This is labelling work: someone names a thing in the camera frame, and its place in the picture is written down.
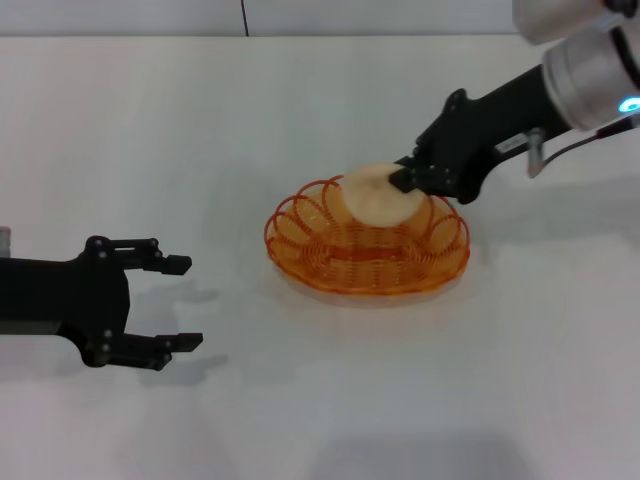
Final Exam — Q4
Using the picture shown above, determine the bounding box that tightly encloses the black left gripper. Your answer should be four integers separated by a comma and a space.
0, 236, 204, 372

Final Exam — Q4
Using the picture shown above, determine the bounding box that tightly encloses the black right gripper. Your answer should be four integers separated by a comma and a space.
388, 63, 572, 205

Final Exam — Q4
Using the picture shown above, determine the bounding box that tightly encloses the pale round bun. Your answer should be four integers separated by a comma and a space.
342, 162, 427, 228

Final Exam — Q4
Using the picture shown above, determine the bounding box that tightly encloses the orange wire basket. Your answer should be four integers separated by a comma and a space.
263, 173, 472, 297

